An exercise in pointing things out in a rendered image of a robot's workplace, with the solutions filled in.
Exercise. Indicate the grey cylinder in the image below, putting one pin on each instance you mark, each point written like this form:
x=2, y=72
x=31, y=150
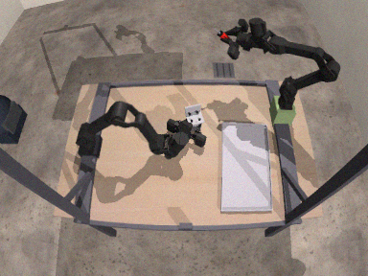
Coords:
x=195, y=127

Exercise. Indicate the white shallow rectangular tray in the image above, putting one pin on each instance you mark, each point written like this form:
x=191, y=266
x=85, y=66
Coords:
x=246, y=169

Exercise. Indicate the red screwdriver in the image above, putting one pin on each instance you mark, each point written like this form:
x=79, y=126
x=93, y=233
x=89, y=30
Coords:
x=221, y=34

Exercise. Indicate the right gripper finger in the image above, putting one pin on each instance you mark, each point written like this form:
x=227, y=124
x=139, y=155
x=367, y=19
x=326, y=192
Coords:
x=227, y=39
x=232, y=32

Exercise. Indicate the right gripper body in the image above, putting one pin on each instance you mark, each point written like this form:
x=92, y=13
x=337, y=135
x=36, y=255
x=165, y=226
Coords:
x=242, y=39

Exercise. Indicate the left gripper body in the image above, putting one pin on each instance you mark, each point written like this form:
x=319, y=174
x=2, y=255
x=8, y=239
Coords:
x=199, y=138

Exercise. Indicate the grey rectangular table frame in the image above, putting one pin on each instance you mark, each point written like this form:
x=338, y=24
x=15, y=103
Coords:
x=283, y=139

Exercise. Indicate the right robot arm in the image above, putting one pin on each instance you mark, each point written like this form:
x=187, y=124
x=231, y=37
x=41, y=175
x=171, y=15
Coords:
x=278, y=45

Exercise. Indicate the grey metal bracket with holes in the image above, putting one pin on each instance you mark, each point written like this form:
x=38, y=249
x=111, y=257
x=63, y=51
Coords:
x=193, y=109

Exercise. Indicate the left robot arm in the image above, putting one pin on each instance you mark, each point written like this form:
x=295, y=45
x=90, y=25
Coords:
x=117, y=114

